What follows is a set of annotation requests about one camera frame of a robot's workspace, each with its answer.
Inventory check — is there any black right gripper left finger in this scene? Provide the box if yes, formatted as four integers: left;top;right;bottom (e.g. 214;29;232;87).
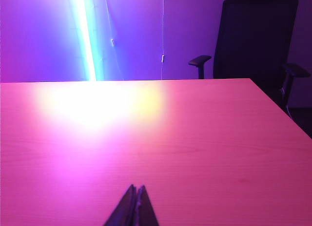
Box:
103;184;137;226

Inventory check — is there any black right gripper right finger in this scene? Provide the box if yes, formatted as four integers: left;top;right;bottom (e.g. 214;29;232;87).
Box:
133;185;160;226

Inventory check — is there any bright LED light tube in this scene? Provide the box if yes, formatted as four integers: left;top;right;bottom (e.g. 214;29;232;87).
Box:
65;0;106;81

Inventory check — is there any black office chair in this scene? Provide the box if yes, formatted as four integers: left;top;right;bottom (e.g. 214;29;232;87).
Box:
188;0;312;139

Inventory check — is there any thin white wall cord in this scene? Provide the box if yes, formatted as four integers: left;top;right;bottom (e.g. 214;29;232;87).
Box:
104;0;125;81
160;0;166;80

